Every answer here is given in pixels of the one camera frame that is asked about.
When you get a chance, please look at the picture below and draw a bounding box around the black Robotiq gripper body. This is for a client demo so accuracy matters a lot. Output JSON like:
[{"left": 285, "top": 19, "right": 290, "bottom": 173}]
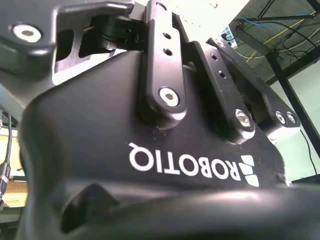
[{"left": 17, "top": 49, "right": 320, "bottom": 240}]

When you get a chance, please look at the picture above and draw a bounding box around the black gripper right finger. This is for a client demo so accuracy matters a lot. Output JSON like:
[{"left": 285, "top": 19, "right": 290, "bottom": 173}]
[{"left": 172, "top": 13, "right": 304, "bottom": 146}]

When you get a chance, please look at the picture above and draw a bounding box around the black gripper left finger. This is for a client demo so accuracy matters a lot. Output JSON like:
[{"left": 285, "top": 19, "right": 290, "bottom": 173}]
[{"left": 0, "top": 0, "right": 188, "bottom": 123}]

